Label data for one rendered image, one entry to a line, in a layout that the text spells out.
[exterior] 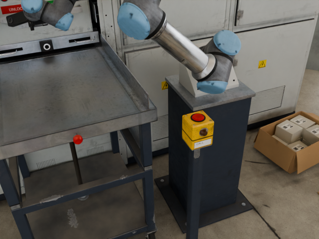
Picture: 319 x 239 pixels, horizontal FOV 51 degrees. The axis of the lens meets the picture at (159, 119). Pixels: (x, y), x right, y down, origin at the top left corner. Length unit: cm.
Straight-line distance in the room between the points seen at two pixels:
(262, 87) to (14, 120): 171
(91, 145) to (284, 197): 120
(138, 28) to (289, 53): 155
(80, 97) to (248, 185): 124
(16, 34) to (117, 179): 86
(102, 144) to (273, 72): 126
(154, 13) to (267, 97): 159
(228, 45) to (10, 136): 87
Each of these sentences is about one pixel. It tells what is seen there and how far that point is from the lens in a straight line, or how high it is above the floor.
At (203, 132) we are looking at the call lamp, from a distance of 110.
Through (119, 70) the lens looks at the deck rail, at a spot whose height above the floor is 85.
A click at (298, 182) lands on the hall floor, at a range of 231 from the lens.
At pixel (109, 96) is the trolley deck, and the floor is 85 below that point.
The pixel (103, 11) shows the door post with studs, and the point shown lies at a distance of 179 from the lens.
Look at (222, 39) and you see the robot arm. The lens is 140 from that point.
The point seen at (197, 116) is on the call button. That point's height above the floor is 91.
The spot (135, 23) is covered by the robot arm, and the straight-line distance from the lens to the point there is 112.
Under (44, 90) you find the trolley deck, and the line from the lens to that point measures 149.
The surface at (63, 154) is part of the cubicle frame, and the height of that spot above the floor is 22.
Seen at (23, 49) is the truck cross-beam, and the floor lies 89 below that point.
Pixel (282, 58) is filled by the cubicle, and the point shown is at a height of 56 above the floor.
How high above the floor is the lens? 152
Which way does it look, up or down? 34 degrees down
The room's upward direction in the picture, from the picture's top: 2 degrees counter-clockwise
